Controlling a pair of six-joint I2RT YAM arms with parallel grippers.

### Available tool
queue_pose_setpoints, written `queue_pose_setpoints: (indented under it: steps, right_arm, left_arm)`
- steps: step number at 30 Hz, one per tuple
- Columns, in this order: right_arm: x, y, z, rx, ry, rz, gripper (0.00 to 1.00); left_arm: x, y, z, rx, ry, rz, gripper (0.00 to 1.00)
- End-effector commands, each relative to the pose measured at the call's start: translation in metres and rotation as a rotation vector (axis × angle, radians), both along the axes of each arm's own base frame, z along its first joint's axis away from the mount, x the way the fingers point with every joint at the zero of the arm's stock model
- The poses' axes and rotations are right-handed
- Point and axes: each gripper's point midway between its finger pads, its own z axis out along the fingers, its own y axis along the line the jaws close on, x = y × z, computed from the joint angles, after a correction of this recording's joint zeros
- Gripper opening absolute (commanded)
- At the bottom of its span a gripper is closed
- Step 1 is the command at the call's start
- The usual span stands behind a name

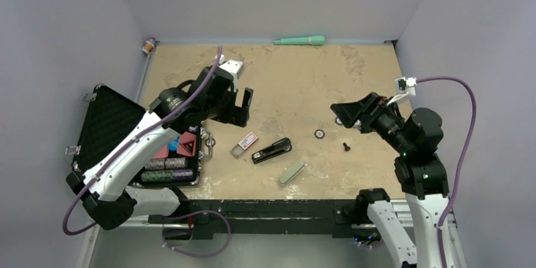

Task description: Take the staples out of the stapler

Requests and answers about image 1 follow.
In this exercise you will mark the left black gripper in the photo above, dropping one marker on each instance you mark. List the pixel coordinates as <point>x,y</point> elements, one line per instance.
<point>236,115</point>

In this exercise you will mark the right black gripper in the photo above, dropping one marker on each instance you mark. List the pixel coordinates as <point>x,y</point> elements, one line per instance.
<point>373,106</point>

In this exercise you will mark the green staple case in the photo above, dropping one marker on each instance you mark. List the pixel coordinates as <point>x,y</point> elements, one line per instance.
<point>291,173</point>

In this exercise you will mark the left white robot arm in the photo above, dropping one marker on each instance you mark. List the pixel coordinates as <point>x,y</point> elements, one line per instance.
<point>104,188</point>

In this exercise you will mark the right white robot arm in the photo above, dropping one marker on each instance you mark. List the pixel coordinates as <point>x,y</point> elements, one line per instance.
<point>420,173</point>

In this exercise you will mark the small staple box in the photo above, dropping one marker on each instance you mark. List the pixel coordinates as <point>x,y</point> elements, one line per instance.
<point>243,145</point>

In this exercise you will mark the green microphone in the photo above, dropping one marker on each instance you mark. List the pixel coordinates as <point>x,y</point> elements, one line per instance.
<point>313,40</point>

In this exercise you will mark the black poker chip case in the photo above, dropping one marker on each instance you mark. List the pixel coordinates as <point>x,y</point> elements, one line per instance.
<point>160,158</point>

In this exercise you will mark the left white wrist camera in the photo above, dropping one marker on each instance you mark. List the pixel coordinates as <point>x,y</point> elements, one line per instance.
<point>233,67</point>

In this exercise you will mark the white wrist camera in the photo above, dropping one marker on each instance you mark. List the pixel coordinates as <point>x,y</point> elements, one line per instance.
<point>405,90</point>
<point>233,67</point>

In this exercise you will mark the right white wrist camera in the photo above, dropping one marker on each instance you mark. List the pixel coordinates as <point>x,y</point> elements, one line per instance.
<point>405,90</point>

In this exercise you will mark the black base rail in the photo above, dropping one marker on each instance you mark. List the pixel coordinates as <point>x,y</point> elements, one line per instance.
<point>202,219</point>

